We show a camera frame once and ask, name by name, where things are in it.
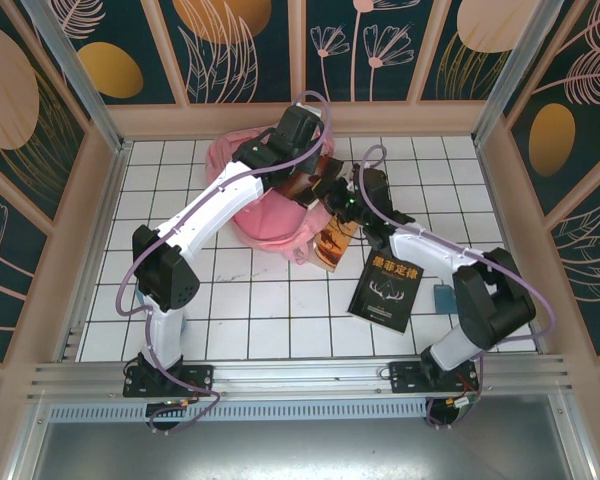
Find orange paperback book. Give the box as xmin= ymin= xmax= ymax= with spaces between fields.
xmin=309 ymin=212 xmax=361 ymax=274

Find pink backpack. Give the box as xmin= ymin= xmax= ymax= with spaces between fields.
xmin=204 ymin=127 xmax=337 ymax=265

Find black book with antler print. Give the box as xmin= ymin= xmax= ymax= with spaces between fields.
xmin=347 ymin=248 xmax=425 ymax=335

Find small teal notebook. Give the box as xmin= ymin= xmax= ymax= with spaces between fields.
xmin=432 ymin=283 xmax=456 ymax=316

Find small green circuit board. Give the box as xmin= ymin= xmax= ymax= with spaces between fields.
xmin=449 ymin=393 xmax=477 ymax=415

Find grey metal sheet panel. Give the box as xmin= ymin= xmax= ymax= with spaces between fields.
xmin=9 ymin=392 xmax=599 ymax=480

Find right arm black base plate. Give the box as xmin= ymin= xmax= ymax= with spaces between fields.
xmin=388 ymin=359 xmax=480 ymax=396

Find aluminium mounting rail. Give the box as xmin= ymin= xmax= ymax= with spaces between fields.
xmin=27 ymin=353 xmax=576 ymax=401

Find aluminium frame post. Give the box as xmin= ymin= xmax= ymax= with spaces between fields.
xmin=19 ymin=0 xmax=134 ymax=156
xmin=472 ymin=0 xmax=579 ymax=149

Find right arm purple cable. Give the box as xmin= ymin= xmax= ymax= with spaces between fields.
xmin=352 ymin=144 xmax=554 ymax=434

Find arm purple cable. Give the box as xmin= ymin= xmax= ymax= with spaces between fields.
xmin=352 ymin=144 xmax=554 ymax=434
xmin=115 ymin=91 xmax=337 ymax=436

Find slotted grey cable duct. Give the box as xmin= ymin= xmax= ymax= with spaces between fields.
xmin=47 ymin=399 xmax=431 ymax=422

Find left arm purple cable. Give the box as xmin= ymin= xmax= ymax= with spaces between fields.
xmin=115 ymin=91 xmax=337 ymax=436

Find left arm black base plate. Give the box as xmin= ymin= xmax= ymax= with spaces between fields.
xmin=123 ymin=363 xmax=215 ymax=399

